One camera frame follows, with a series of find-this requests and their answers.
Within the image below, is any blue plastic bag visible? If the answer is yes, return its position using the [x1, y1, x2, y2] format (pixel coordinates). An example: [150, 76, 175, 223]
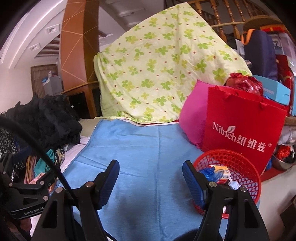
[198, 167, 224, 182]

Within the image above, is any red plastic mesh basket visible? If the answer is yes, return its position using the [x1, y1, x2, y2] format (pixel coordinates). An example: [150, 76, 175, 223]
[193, 149, 261, 206]

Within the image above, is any teal cloth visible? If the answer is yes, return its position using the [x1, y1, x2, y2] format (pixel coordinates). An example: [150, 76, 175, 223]
[34, 149, 56, 177]

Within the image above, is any red Nilrich paper bag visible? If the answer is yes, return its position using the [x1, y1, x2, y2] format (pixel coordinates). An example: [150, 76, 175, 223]
[201, 86, 287, 174]

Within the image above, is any red plastic bag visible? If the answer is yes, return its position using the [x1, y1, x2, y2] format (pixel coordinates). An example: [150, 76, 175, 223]
[225, 73, 263, 96]

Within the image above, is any pink pillow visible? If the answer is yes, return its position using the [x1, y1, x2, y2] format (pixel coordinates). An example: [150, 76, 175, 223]
[179, 80, 213, 149]

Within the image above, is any light blue cardboard box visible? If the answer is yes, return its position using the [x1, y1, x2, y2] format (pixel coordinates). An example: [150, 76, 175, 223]
[253, 75, 290, 105]

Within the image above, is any wooden stair railing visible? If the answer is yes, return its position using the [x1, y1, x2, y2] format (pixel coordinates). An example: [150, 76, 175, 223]
[186, 0, 271, 42]

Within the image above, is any red white medicine box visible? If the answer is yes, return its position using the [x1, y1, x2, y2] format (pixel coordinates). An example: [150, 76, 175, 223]
[210, 165, 232, 184]

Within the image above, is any green clover pattern quilt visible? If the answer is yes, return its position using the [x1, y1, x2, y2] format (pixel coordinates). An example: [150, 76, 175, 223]
[94, 3, 251, 123]

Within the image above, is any brown wooden cabinet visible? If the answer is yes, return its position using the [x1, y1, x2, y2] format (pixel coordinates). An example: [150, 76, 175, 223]
[60, 0, 99, 118]

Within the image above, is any navy blue bag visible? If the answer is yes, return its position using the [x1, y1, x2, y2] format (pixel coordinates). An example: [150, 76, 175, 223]
[241, 29, 278, 80]

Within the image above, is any black cable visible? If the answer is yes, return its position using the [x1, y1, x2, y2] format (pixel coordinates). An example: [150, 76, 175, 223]
[0, 115, 118, 241]

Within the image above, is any black lace garment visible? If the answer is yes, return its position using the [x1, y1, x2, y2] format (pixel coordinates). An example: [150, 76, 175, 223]
[4, 95, 82, 150]

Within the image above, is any blue towel blanket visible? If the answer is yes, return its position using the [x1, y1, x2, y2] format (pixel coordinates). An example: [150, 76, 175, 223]
[63, 120, 202, 240]

